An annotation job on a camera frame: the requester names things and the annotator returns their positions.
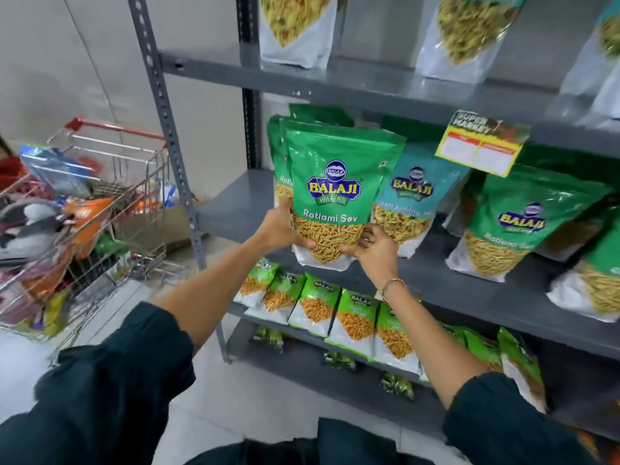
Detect person's right hand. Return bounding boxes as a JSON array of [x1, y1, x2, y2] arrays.
[[339, 223, 401, 290]]

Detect person's left hand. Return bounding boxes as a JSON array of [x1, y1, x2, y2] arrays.
[[254, 197, 316, 253]]

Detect large green snack packet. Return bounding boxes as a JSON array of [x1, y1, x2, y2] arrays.
[[512, 144, 620, 263], [289, 103, 355, 127], [279, 118, 407, 272], [547, 222, 620, 323], [266, 114, 295, 209], [445, 164, 612, 284]]

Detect person's right forearm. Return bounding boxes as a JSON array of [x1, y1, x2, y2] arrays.
[[380, 278, 491, 411]]

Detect person's left forearm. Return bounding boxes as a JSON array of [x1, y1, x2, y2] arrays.
[[151, 234, 273, 353]]

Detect row of small green packets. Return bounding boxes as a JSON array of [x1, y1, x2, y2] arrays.
[[233, 258, 549, 415]]

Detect grey metal shelf rack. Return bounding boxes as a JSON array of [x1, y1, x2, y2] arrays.
[[126, 0, 620, 442]]

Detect large teal snack packet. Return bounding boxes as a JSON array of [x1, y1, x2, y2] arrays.
[[370, 142, 473, 260]]

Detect tiny dark green packet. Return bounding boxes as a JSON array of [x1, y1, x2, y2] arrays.
[[379, 372, 416, 402], [251, 326, 285, 354], [322, 350, 357, 373]]

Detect cardboard box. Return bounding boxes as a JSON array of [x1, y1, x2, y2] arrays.
[[113, 197, 205, 258]]

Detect yellow shelf price tag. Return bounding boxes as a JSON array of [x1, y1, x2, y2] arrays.
[[434, 109, 532, 179]]

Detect metal shopping cart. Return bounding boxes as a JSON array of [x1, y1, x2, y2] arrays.
[[0, 117, 171, 355]]

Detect orange packet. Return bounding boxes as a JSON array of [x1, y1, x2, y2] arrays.
[[62, 195, 118, 260]]

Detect white snack packet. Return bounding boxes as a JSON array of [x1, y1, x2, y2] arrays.
[[259, 0, 340, 70], [415, 0, 530, 86], [556, 0, 620, 132]]

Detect dark green shirt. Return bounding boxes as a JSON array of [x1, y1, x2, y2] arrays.
[[0, 301, 602, 465]]

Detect blue packet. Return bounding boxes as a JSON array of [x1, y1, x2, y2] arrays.
[[19, 144, 100, 199]]

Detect grey soft bag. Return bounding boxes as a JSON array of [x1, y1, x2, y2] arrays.
[[0, 197, 74, 268]]

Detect gold bracelet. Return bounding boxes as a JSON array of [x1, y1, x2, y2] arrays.
[[381, 278, 409, 306]]

